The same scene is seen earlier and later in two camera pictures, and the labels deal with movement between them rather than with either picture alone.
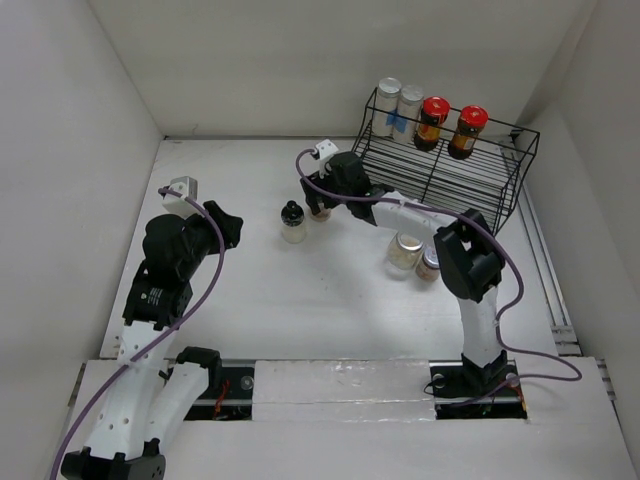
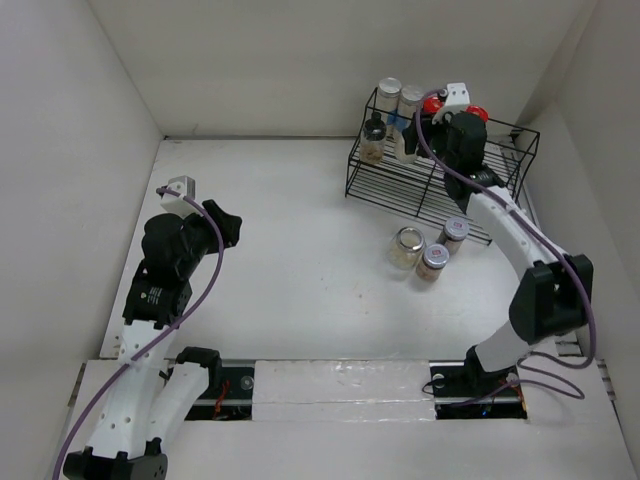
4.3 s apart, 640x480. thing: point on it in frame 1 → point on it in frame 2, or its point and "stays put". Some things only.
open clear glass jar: x=404 y=251 stays put
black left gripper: x=229 y=223 stays put
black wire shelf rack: x=462 y=166 stays put
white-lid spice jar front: x=428 y=268 stays put
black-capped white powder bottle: x=293 y=223 → x=400 y=149
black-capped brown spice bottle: x=323 y=215 → x=372 y=142
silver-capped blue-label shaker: x=388 y=100 stays put
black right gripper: x=315 y=180 → x=410 y=140
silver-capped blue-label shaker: x=409 y=113 stays put
